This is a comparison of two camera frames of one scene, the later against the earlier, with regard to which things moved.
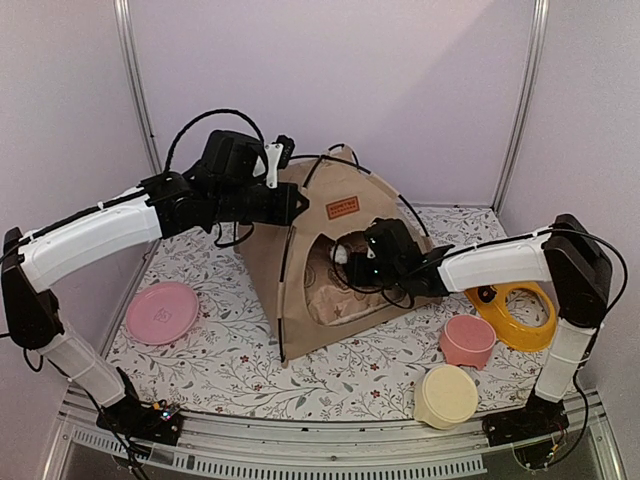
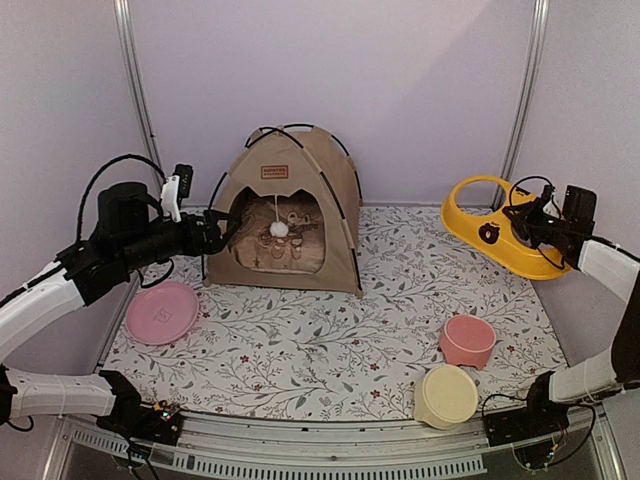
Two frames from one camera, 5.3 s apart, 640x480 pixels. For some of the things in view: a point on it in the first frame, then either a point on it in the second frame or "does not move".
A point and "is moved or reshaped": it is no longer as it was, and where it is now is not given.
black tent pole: x=337 y=160 → x=328 y=185
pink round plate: x=161 y=313 does not move
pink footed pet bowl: x=467 y=340 does not move
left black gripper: x=285 y=213 → x=213 y=242
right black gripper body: x=385 y=275 → x=552 y=231
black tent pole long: x=280 y=321 → x=246 y=146
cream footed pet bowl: x=445 y=397 does not move
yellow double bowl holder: x=492 y=303 → x=492 y=237
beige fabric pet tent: x=301 y=266 is moved or reshaped
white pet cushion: x=328 y=304 → x=280 y=235
